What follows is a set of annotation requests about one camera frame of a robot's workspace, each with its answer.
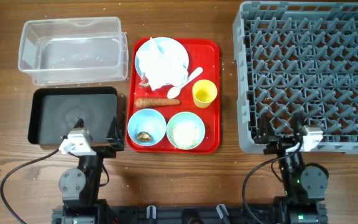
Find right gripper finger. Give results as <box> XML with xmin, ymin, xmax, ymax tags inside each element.
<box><xmin>254</xmin><ymin>113</ymin><xmax>274</xmax><ymax>144</ymax></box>
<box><xmin>292</xmin><ymin>113</ymin><xmax>305</xmax><ymax>140</ymax></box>

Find brown mushroom scrap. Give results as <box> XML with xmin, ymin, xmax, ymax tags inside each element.
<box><xmin>137</xmin><ymin>131</ymin><xmax>152</xmax><ymax>142</ymax></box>

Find light blue bowl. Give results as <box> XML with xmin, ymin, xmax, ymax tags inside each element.
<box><xmin>127</xmin><ymin>108</ymin><xmax>167</xmax><ymax>147</ymax></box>

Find orange carrot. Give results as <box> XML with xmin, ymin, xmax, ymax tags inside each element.
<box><xmin>134</xmin><ymin>98</ymin><xmax>180</xmax><ymax>109</ymax></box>

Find small red wrapper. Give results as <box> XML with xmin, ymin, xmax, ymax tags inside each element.
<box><xmin>138</xmin><ymin>75</ymin><xmax>149</xmax><ymax>88</ymax></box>

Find white rice grains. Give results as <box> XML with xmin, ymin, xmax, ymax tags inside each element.
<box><xmin>170</xmin><ymin>121</ymin><xmax>200</xmax><ymax>149</ymax></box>

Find mint green bowl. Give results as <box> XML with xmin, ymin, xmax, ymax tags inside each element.
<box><xmin>166</xmin><ymin>111</ymin><xmax>206</xmax><ymax>150</ymax></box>

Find white plastic spoon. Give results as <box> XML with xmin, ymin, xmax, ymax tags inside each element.
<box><xmin>167</xmin><ymin>67</ymin><xmax>203</xmax><ymax>99</ymax></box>

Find yellow plastic cup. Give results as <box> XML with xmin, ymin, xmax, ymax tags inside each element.
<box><xmin>192</xmin><ymin>80</ymin><xmax>218</xmax><ymax>108</ymax></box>

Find white tissue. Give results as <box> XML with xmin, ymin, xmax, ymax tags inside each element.
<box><xmin>136</xmin><ymin>37</ymin><xmax>189</xmax><ymax>91</ymax></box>

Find light blue plate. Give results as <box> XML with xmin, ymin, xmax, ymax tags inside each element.
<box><xmin>134</xmin><ymin>37</ymin><xmax>190</xmax><ymax>87</ymax></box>

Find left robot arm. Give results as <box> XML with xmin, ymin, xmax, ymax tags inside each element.
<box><xmin>52</xmin><ymin>117</ymin><xmax>124</xmax><ymax>224</ymax></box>

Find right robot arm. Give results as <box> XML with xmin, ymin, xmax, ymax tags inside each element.
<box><xmin>255</xmin><ymin>113</ymin><xmax>329</xmax><ymax>223</ymax></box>

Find black waste tray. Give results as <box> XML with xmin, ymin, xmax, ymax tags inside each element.
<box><xmin>27</xmin><ymin>86</ymin><xmax>117</xmax><ymax>145</ymax></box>

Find grey dishwasher rack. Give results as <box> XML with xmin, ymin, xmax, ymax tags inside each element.
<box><xmin>232</xmin><ymin>1</ymin><xmax>358</xmax><ymax>154</ymax></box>

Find clear plastic bin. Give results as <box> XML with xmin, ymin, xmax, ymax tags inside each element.
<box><xmin>17</xmin><ymin>17</ymin><xmax>129</xmax><ymax>86</ymax></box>

